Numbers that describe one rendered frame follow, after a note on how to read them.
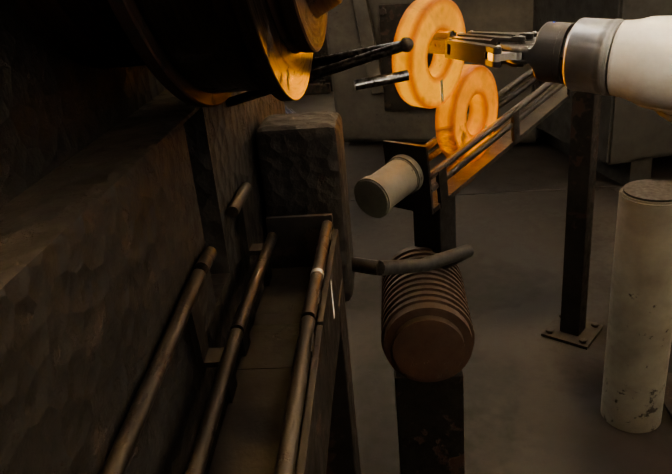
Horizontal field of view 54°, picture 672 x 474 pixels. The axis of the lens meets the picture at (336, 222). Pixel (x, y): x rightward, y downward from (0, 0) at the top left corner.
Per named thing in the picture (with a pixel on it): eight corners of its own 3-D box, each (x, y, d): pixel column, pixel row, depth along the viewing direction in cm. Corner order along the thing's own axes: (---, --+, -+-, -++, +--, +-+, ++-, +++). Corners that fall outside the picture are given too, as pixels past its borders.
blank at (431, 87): (386, 11, 88) (407, 12, 86) (446, -15, 98) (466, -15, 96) (394, 121, 96) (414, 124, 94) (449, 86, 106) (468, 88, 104)
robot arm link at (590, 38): (625, 87, 86) (579, 82, 89) (635, 14, 82) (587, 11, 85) (600, 104, 79) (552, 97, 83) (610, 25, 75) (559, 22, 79)
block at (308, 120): (271, 309, 87) (245, 130, 77) (280, 279, 94) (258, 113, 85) (353, 305, 86) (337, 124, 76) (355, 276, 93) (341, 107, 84)
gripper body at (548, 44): (556, 91, 82) (487, 82, 88) (581, 76, 88) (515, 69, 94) (562, 28, 79) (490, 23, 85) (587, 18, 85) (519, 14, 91)
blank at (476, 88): (422, 130, 101) (442, 132, 99) (457, 44, 105) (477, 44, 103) (459, 176, 113) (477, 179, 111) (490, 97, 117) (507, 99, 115)
